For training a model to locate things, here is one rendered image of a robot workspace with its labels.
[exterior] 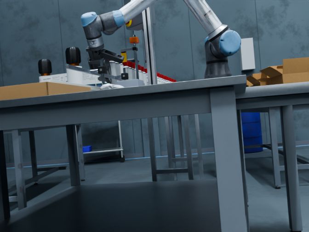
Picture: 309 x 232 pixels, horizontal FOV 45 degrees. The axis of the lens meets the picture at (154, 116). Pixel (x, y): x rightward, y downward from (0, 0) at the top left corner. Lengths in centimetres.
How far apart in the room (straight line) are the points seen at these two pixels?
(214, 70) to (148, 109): 108
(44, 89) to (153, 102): 30
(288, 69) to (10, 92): 285
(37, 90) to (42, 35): 646
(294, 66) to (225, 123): 272
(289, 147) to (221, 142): 142
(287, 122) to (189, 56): 479
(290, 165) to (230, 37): 87
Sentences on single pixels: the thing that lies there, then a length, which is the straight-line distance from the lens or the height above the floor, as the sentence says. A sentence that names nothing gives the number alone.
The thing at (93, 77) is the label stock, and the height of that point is 102.
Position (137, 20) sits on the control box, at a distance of 225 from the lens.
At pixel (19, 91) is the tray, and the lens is 110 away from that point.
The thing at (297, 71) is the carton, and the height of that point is 104.
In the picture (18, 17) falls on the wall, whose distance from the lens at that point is 776.
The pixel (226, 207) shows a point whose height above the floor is 52.
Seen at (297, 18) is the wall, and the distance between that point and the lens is 736.
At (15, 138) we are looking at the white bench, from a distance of 319.
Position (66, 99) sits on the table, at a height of 82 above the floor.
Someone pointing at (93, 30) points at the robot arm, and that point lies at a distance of 179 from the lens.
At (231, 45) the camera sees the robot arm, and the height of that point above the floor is 106.
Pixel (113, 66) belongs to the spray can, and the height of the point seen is 102.
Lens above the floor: 76
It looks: level
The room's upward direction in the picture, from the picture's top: 5 degrees counter-clockwise
